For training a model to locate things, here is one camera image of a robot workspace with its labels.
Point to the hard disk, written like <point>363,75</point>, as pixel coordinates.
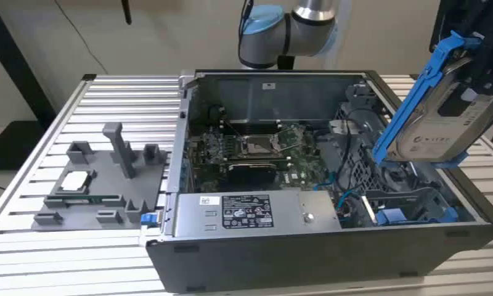
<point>427,138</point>

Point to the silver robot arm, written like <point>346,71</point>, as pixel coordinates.
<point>304,37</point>

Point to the grey metal disk bay cage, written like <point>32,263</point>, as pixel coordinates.
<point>362,172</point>

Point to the black RAM slot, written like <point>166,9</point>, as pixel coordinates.
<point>251,122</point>

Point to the green motherboard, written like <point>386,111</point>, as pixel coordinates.
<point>304,166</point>

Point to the CPU socket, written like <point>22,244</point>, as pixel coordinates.
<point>256,146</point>

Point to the thin metal locking lever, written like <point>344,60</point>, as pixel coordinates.
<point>234,129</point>

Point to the black graphics card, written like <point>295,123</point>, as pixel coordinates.
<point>251,175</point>

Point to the black open PC case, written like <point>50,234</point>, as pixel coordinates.
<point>271,262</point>

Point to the black antenna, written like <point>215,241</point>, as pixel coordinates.
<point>126,12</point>

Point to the silver power supply with label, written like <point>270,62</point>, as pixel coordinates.
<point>198,222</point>

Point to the black table corner cap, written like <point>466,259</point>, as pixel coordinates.
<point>90,77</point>

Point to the blue case latch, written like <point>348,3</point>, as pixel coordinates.
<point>148,219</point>

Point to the grey parts rack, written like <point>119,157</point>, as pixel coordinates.
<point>103,172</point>

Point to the green RAM stick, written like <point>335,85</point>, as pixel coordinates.
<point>92,199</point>

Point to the silver CPU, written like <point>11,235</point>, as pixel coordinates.
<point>76,182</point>

